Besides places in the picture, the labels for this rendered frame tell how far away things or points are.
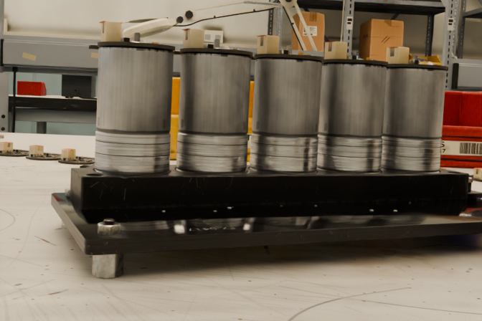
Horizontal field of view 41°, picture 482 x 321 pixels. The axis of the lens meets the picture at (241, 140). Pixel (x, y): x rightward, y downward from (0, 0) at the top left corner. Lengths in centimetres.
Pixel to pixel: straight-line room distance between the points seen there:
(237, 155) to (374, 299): 8
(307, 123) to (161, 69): 6
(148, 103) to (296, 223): 6
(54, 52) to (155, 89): 230
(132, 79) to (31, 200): 9
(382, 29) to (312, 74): 417
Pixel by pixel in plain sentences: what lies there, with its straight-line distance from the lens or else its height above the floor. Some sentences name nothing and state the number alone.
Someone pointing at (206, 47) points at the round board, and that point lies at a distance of 21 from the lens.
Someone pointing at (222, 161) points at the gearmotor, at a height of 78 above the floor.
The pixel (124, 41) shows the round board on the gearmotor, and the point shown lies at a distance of 20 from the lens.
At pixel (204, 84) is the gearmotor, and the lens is 21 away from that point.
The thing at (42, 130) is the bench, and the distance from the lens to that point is 319.
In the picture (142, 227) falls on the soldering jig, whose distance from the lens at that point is 17.
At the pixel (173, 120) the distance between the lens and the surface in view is 44.
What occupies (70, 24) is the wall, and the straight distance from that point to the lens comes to 467.
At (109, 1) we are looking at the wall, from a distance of 466.
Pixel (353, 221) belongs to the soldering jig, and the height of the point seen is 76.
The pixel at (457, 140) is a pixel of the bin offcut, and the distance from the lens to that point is 50.
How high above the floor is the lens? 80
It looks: 4 degrees down
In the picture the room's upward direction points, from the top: 3 degrees clockwise
